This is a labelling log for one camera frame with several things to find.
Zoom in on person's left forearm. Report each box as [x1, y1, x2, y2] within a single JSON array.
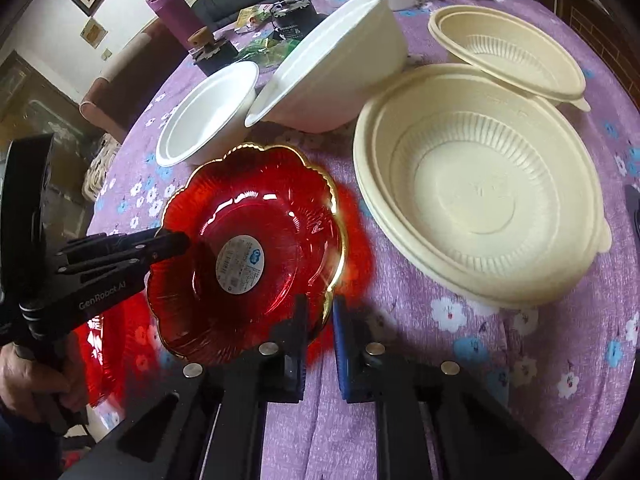
[[0, 405, 31, 480]]

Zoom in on dark wooden furniture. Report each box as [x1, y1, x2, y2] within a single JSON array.
[[552, 0, 640, 61]]

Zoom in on green packets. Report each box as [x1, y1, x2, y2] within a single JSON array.
[[237, 37, 301, 68]]

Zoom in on yellow wall sticker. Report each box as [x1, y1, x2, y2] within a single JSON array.
[[80, 17, 108, 50]]

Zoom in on person's left hand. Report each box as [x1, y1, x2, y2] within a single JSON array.
[[0, 344, 90, 427]]

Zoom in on black jar with wooden lid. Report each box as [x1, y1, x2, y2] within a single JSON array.
[[187, 27, 237, 76]]

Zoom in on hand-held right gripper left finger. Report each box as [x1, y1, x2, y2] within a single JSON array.
[[59, 294, 310, 480]]

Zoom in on large beige plastic bowl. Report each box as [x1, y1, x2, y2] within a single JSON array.
[[352, 64, 613, 309]]

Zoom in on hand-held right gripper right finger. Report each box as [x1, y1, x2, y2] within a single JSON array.
[[333, 295, 576, 480]]

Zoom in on wooden glass-door cabinet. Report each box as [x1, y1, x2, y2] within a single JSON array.
[[0, 50, 108, 173]]

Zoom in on red glass plate gold rim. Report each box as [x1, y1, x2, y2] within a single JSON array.
[[146, 143, 347, 366], [74, 304, 127, 412]]

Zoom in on yellow packet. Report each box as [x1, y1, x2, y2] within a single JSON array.
[[235, 5, 273, 31]]

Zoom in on large white foam bowl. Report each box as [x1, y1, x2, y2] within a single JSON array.
[[244, 0, 410, 134]]

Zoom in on floral cushion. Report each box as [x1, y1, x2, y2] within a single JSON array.
[[82, 132, 123, 203]]

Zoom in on small beige plastic bowl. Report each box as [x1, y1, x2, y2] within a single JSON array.
[[427, 5, 592, 111]]

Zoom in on small white foam bowl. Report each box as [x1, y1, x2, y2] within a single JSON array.
[[155, 60, 261, 168]]

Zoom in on brown armchair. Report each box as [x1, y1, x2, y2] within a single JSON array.
[[80, 20, 201, 143]]

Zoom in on purple bottle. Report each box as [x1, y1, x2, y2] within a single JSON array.
[[146, 0, 207, 53]]

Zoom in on purple floral tablecloth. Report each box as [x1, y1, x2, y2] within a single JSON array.
[[85, 0, 640, 480]]

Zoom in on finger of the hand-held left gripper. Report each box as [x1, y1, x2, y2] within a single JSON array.
[[54, 254, 152, 287], [64, 229, 192, 264]]

